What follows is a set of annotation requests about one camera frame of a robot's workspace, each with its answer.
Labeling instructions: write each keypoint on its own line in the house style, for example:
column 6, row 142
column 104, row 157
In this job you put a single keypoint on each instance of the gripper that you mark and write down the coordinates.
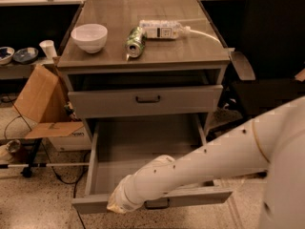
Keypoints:
column 121, row 192

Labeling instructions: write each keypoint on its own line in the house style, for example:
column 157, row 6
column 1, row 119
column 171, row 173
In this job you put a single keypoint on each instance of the grey drawer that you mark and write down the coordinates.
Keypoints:
column 121, row 146
column 134, row 102

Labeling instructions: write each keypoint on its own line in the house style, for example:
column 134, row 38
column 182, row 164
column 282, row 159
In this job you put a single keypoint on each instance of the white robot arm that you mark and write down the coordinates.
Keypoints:
column 272, row 142

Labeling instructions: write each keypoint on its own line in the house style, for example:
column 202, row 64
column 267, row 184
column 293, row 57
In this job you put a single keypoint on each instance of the grey top drawer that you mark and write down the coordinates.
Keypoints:
column 134, row 102

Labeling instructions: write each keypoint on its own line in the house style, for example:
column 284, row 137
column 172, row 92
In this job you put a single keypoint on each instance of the grey drawer cabinet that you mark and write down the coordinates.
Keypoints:
column 197, row 59

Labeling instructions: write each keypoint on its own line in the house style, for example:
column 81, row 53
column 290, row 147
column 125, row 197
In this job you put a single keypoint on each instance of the white box on floor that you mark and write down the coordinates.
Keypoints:
column 76, row 141

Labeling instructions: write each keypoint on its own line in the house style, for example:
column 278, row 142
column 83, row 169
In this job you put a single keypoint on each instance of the black and white stand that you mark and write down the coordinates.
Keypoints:
column 17, row 154

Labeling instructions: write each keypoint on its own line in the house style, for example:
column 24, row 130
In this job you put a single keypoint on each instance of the open cardboard box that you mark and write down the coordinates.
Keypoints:
column 43, row 101

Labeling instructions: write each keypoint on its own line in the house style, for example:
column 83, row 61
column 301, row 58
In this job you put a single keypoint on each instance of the white ceramic bowl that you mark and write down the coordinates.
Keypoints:
column 90, row 38

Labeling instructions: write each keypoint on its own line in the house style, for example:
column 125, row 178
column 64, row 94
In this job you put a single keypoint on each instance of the green soda can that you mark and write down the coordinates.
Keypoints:
column 135, row 43

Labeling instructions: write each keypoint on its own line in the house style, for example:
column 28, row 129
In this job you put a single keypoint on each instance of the low grey shelf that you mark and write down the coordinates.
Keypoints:
column 14, row 70

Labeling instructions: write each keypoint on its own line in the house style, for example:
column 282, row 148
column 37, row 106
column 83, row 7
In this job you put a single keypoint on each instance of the white paper cup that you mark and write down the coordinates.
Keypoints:
column 48, row 48

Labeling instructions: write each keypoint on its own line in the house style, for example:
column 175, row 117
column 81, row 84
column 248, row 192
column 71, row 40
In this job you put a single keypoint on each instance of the blue patterned bowl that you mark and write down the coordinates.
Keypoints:
column 26, row 55

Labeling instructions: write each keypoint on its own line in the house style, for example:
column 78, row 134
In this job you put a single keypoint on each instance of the blue white bowl left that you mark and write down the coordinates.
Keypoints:
column 6, row 54

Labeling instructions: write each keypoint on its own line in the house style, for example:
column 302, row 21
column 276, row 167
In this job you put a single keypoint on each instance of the black office chair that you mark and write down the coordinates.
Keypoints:
column 268, row 42

